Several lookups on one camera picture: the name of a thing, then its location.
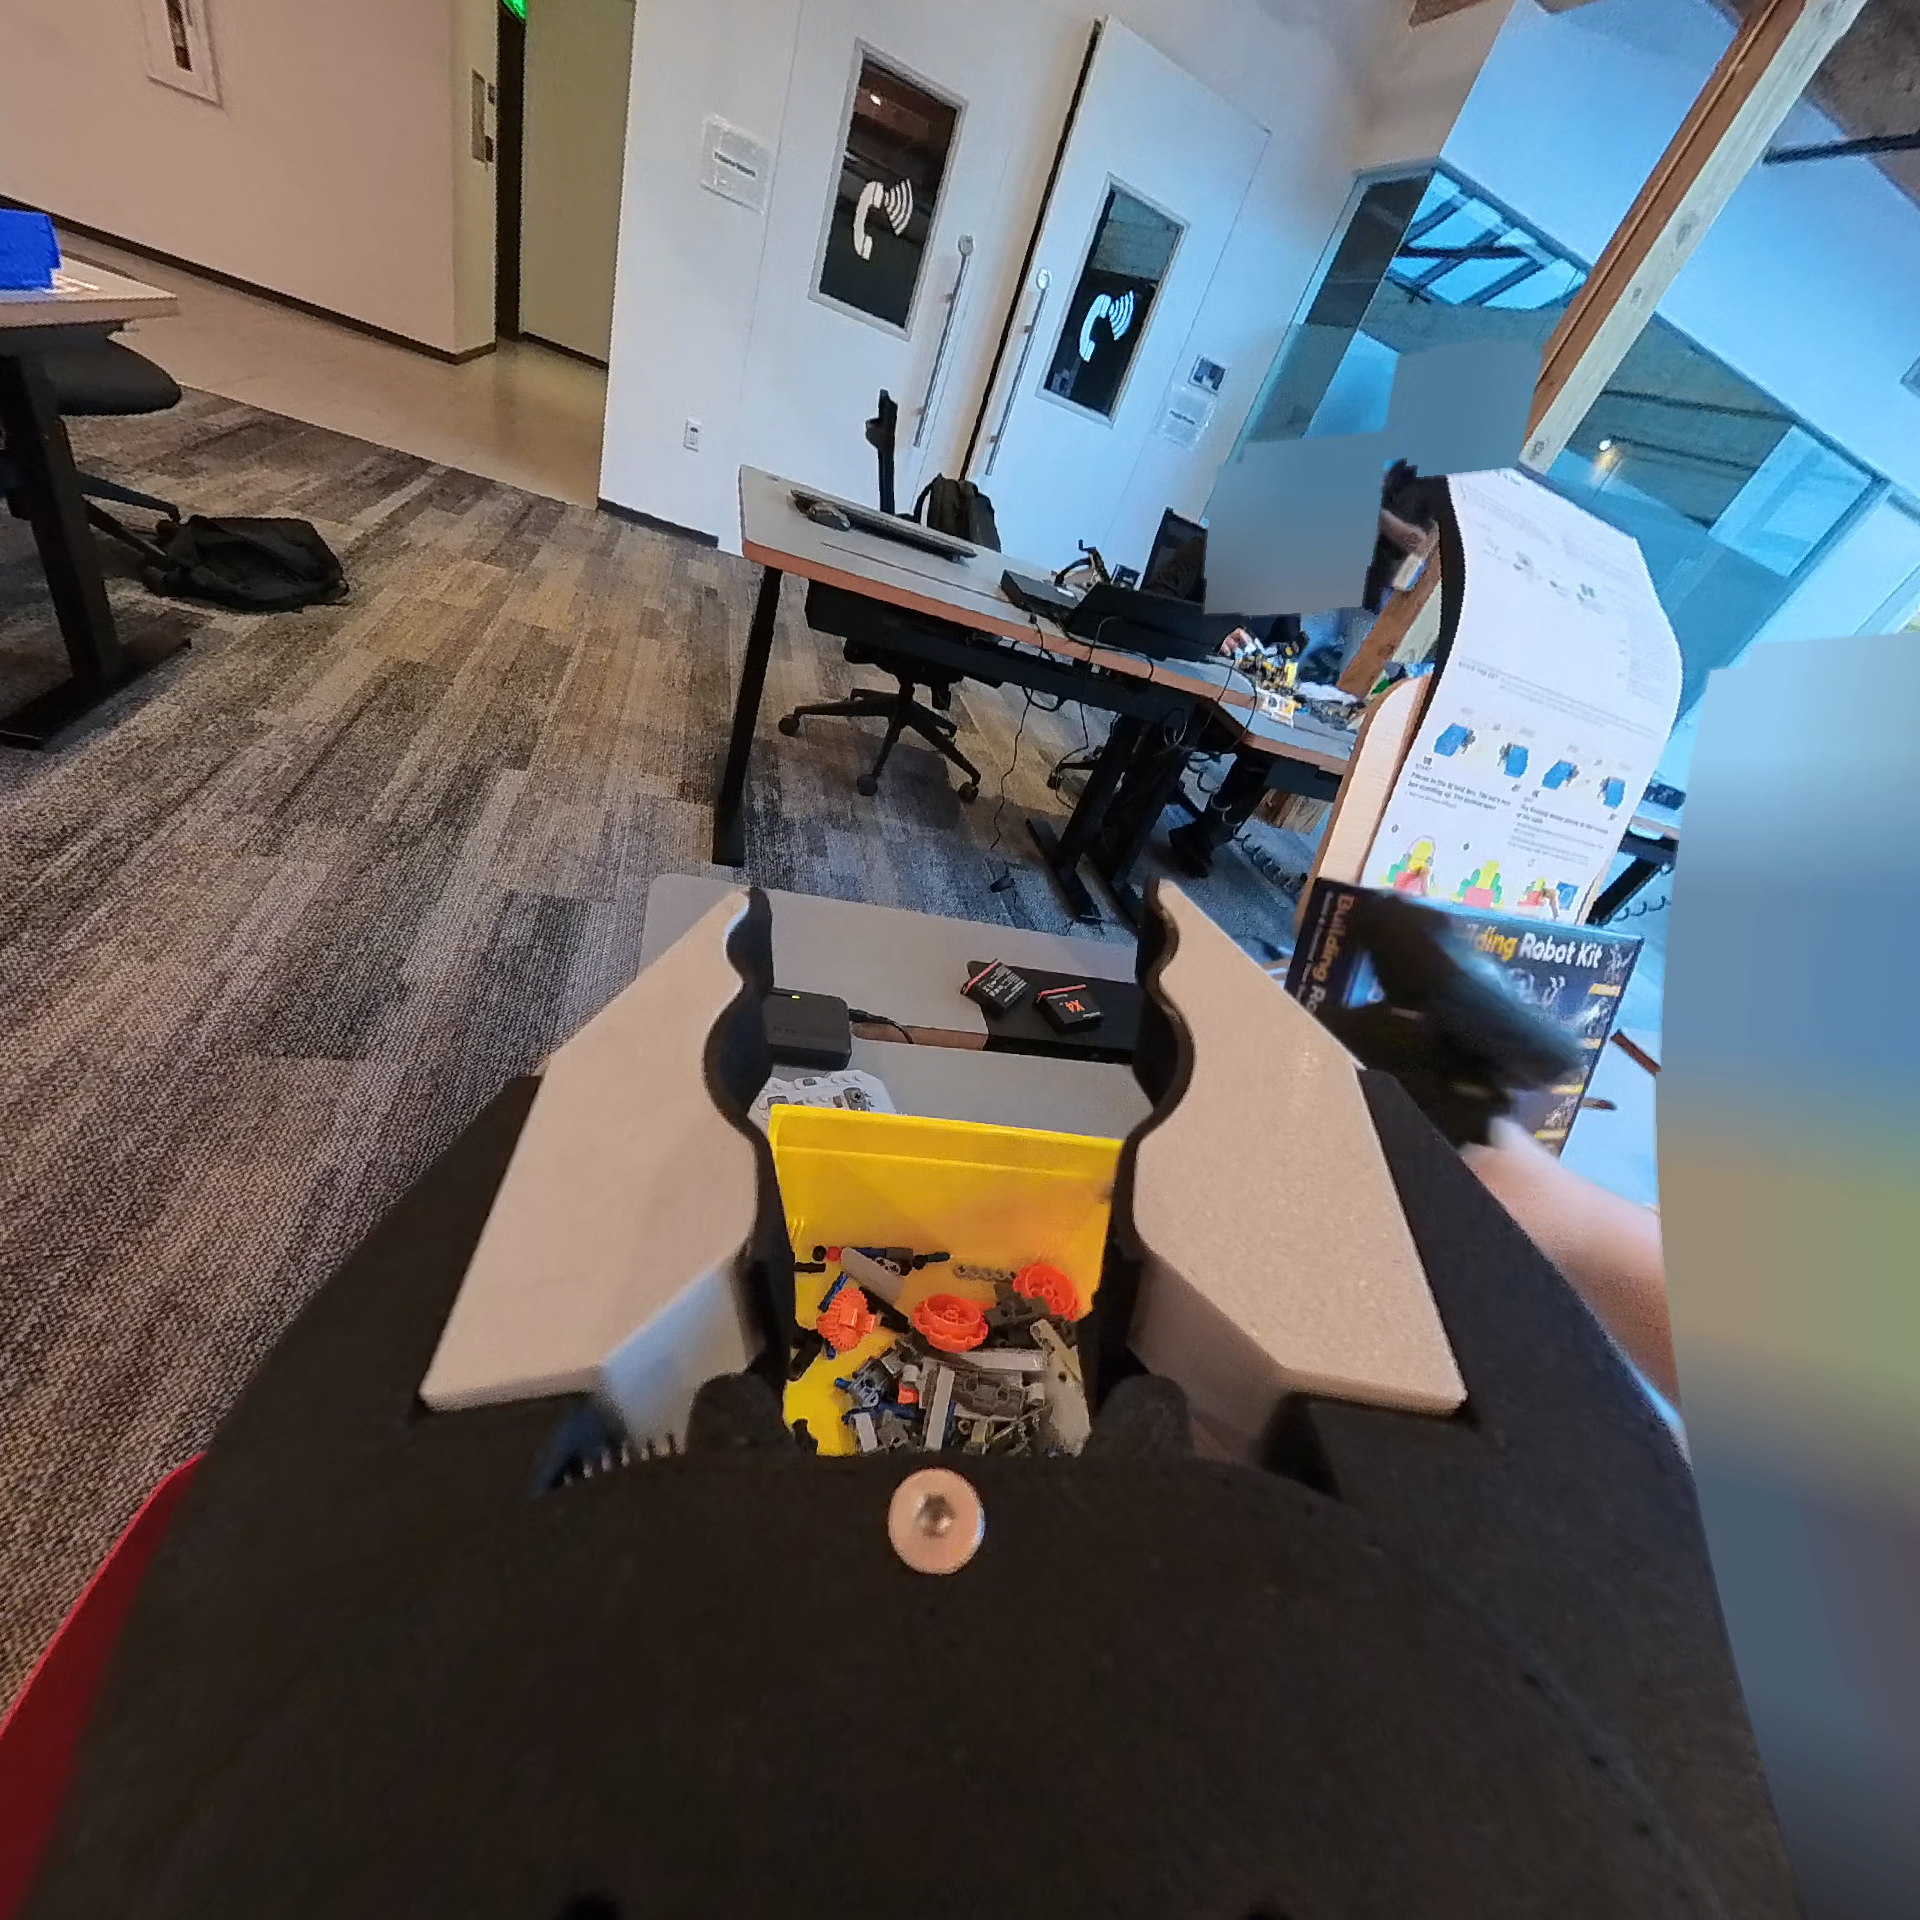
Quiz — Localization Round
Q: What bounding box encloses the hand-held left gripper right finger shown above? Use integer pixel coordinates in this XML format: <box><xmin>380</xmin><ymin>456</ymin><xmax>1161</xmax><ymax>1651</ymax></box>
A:
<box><xmin>1123</xmin><ymin>880</ymin><xmax>1465</xmax><ymax>1424</ymax></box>

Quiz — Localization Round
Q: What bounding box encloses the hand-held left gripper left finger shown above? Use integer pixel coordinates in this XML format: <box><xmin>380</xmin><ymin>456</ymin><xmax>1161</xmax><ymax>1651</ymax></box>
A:
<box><xmin>428</xmin><ymin>888</ymin><xmax>794</xmax><ymax>1417</ymax></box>

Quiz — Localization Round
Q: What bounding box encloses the yellow plastic bin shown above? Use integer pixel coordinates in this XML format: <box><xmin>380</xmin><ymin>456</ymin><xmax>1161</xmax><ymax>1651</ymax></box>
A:
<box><xmin>766</xmin><ymin>1103</ymin><xmax>1130</xmax><ymax>1460</ymax></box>

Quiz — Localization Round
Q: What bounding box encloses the pile of building block parts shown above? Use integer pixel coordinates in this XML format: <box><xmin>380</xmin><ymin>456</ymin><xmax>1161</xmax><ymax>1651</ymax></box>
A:
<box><xmin>794</xmin><ymin>1239</ymin><xmax>1100</xmax><ymax>1460</ymax></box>

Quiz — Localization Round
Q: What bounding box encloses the person's right forearm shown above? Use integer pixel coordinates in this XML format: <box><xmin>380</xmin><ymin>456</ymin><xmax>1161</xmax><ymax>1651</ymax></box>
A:
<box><xmin>1465</xmin><ymin>1132</ymin><xmax>1683</xmax><ymax>1406</ymax></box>

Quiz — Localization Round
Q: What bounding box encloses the black desk pad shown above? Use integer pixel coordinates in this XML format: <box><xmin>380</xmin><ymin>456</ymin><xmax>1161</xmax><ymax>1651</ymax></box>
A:
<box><xmin>960</xmin><ymin>960</ymin><xmax>1153</xmax><ymax>1061</ymax></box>

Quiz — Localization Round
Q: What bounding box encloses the grey desk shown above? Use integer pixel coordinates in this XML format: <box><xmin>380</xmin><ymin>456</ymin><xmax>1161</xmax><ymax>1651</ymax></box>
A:
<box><xmin>640</xmin><ymin>870</ymin><xmax>1683</xmax><ymax>1208</ymax></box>

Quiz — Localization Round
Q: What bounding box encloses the brown side desk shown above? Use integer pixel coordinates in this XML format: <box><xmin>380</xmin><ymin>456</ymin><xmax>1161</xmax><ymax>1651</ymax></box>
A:
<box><xmin>0</xmin><ymin>239</ymin><xmax>185</xmax><ymax>752</ymax></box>

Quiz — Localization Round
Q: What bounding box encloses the blue robot kit box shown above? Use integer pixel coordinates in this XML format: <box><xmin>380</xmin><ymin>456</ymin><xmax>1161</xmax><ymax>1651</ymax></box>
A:
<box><xmin>1284</xmin><ymin>878</ymin><xmax>1645</xmax><ymax>1156</ymax></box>

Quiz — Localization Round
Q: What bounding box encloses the white remote controller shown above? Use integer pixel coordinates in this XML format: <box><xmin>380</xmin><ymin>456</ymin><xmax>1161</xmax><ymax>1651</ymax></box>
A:
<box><xmin>753</xmin><ymin>1065</ymin><xmax>896</xmax><ymax>1129</ymax></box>

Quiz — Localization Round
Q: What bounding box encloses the black rectangular power bank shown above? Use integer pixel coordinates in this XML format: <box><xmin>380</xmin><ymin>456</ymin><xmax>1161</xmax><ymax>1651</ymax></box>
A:
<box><xmin>760</xmin><ymin>985</ymin><xmax>859</xmax><ymax>1069</ymax></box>

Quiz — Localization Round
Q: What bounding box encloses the white standing board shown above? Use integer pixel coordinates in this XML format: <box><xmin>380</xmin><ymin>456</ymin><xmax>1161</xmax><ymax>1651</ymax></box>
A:
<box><xmin>1322</xmin><ymin>467</ymin><xmax>1685</xmax><ymax>932</ymax></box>

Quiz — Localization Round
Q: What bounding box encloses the black laptop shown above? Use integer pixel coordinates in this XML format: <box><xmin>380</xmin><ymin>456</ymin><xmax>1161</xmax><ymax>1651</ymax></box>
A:
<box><xmin>1003</xmin><ymin>512</ymin><xmax>1238</xmax><ymax>662</ymax></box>

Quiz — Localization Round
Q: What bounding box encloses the black office chair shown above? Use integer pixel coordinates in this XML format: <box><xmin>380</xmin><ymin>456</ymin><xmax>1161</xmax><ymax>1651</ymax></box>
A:
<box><xmin>777</xmin><ymin>390</ymin><xmax>994</xmax><ymax>799</ymax></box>
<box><xmin>0</xmin><ymin>332</ymin><xmax>187</xmax><ymax>589</ymax></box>

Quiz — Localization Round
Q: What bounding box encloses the black bag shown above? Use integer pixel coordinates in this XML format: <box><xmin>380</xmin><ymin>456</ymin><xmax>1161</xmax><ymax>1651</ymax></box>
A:
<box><xmin>152</xmin><ymin>512</ymin><xmax>349</xmax><ymax>615</ymax></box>

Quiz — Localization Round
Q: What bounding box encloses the red storage crate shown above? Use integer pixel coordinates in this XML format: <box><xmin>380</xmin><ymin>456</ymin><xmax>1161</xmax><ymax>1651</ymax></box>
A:
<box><xmin>0</xmin><ymin>1455</ymin><xmax>201</xmax><ymax>1837</ymax></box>

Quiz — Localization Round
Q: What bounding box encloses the door with phone sign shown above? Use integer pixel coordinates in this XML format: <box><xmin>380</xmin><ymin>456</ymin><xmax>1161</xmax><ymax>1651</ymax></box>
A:
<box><xmin>814</xmin><ymin>45</ymin><xmax>965</xmax><ymax>335</ymax></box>
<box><xmin>1040</xmin><ymin>180</ymin><xmax>1192</xmax><ymax>424</ymax></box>

